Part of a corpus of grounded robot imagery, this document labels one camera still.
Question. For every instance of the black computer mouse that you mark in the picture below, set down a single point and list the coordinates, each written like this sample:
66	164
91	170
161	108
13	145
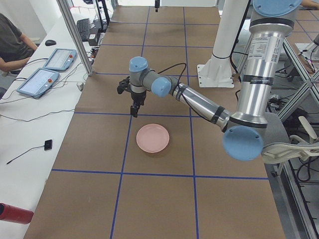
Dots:
50	42

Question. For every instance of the black keyboard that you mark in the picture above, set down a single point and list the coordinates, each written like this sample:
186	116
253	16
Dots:
83	28

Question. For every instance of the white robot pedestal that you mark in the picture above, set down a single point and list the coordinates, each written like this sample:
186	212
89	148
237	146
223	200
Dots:
217	72

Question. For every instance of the small black square pad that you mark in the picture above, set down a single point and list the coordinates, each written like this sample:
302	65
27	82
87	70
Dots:
48	144

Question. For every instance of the far blue teach pendant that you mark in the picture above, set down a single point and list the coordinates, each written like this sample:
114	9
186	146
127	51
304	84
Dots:
61	59

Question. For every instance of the near blue teach pendant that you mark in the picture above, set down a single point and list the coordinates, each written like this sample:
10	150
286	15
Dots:
38	83

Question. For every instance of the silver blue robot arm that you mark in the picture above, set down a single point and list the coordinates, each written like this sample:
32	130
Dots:
271	22

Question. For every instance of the white office chair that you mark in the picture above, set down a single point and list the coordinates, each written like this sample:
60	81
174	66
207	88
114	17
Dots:
279	147

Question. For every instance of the blue teach pendant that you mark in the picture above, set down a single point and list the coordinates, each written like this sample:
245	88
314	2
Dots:
38	83
61	59

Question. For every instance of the pink plate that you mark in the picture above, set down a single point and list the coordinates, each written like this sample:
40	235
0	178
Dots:
152	138

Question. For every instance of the seated person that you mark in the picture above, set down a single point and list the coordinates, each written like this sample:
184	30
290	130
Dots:
15	47

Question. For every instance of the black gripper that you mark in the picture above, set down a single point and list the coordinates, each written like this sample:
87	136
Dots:
137	97

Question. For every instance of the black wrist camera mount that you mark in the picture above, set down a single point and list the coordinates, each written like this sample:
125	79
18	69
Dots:
124	85

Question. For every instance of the aluminium frame post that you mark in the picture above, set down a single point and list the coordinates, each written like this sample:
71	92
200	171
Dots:
71	26

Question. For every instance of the red cylinder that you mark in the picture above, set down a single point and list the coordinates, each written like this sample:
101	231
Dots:
14	214

